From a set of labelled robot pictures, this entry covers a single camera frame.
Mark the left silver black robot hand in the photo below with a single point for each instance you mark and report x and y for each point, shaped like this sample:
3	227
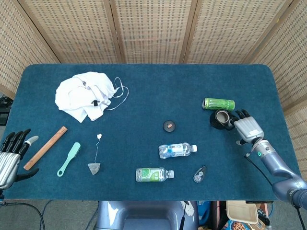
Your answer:
8	165

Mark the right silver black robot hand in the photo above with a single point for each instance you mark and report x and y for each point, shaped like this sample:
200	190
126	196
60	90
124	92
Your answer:
248	129

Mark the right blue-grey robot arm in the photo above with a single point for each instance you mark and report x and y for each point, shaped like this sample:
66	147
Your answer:
275	163

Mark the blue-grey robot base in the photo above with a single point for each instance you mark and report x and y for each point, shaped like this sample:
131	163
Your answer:
144	215

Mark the black round lid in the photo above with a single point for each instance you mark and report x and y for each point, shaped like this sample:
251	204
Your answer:
169	126

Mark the blue plastic bag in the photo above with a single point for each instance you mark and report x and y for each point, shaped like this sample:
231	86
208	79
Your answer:
204	213

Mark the green drink can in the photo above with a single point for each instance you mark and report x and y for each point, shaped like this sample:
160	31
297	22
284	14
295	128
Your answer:
219	104

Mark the wooden ruler stick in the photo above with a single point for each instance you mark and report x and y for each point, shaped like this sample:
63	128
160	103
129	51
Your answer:
45	148

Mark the black equipment box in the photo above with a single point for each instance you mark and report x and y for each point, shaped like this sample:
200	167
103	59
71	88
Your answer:
4	112

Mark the mint green brush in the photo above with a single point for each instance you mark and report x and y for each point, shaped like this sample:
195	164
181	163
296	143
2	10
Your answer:
70	155

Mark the clear correction tape dispenser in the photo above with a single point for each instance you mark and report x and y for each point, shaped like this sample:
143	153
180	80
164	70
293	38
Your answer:
199	176

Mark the clear bottle blue label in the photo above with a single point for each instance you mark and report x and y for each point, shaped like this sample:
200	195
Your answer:
176	150

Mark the beige takeout container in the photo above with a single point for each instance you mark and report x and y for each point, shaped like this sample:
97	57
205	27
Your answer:
241	212

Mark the blue cookie box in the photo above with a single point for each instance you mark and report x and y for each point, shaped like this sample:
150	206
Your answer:
239	226

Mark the clear bottle green label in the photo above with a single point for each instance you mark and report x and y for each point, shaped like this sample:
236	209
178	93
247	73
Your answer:
151	175

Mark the woven wooden folding screen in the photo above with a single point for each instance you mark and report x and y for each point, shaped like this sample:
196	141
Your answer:
153	31

